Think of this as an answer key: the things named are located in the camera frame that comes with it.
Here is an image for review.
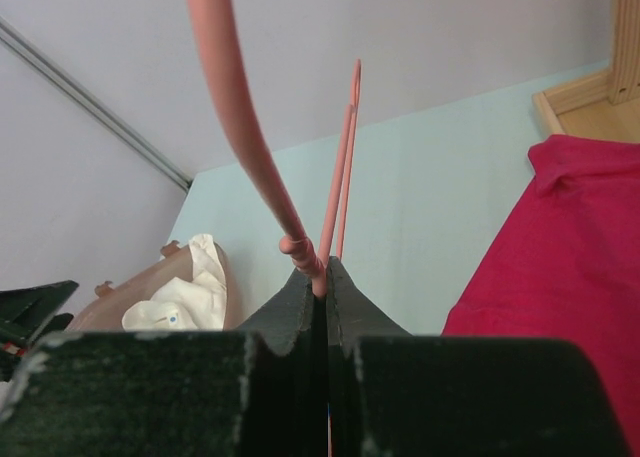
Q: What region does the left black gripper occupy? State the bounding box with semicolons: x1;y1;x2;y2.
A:
1;280;79;382

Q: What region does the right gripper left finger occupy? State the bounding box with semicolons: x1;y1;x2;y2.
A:
1;272;315;456

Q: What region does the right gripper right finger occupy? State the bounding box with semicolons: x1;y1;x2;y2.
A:
326;259;630;456

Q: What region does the white t shirt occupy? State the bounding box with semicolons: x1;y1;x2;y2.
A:
121;234;228;331

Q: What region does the pink wire hanger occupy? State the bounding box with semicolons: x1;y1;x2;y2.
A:
187;0;361;301

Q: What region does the red t shirt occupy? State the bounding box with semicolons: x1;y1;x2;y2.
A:
443;134;639;448

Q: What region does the brown translucent plastic basket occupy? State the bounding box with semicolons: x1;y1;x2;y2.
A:
68;241;244;331

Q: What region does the wooden clothes rack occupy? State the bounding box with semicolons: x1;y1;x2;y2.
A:
532;0;639;144

